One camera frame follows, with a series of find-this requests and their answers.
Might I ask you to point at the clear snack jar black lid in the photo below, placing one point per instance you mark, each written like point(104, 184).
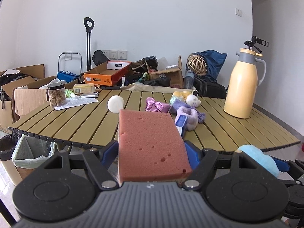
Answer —
point(57, 96)

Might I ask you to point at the white paper sheet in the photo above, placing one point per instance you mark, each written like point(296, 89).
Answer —
point(78, 102)

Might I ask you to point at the large cardboard box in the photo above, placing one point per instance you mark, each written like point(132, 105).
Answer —
point(28, 99)

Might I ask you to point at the white metal frame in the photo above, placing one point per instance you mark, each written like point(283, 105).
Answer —
point(70, 53)

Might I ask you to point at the pink sponge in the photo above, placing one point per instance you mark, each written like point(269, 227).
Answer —
point(149, 147)

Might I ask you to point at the yellow thermos jug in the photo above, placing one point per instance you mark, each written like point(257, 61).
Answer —
point(241, 87)

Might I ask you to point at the flat cardboard box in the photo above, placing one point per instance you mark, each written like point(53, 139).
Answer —
point(33, 69)

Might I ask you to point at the purple knit cloth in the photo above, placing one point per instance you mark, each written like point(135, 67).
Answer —
point(177, 104)

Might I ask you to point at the black bag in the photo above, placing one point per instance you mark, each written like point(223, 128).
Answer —
point(100, 57)

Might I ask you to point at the black suitcase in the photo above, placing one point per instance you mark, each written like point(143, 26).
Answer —
point(211, 89)

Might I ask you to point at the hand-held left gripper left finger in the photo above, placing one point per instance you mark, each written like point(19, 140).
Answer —
point(110, 150)

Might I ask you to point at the cardboard bin green liner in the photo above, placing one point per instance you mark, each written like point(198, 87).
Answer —
point(33, 161)

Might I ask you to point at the white wall sockets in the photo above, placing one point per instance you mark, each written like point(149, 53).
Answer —
point(114, 54)

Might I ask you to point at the green tube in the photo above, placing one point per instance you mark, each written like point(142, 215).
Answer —
point(70, 93)

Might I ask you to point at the purple satin cloth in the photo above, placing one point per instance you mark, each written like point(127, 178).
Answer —
point(155, 106)

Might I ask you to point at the white plush toy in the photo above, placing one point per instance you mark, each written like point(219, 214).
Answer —
point(193, 99)

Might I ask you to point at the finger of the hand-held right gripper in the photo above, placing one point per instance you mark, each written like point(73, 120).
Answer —
point(283, 165)

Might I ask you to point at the white foam disc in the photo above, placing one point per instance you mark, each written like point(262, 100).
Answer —
point(115, 103)

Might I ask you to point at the dark basket bag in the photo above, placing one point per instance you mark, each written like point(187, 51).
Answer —
point(144, 64)

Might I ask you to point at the yellow green carton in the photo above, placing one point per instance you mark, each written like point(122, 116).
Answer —
point(84, 89)

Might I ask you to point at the grey bottle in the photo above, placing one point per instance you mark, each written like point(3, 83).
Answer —
point(188, 78)

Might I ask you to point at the white wall switch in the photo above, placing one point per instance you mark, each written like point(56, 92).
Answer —
point(238, 12)

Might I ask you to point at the blue bag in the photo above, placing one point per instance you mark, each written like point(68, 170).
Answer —
point(215, 60)

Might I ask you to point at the silver foil packet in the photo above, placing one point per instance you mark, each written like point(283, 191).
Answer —
point(90, 95)

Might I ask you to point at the orange cardboard box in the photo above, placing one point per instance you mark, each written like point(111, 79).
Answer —
point(104, 77)

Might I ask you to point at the rattan ball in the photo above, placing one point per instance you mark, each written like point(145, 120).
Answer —
point(196, 63)

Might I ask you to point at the white bin black liner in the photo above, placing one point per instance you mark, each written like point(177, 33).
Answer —
point(7, 147)

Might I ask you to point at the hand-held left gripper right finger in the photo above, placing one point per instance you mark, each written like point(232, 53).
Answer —
point(192, 154)

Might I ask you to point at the blue fluffy ball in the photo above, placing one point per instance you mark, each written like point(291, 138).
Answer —
point(258, 155)

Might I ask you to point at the black camera tripod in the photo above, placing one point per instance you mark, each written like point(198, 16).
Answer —
point(255, 43)

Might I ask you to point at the open brown cardboard box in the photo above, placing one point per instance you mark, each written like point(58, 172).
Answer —
point(171, 74)

